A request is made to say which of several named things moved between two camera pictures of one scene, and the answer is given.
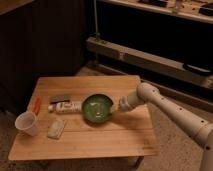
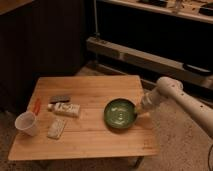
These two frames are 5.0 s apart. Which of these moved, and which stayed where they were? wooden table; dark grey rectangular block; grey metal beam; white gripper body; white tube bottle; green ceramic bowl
Moved: white gripper body; green ceramic bowl
Stayed: wooden table; white tube bottle; grey metal beam; dark grey rectangular block
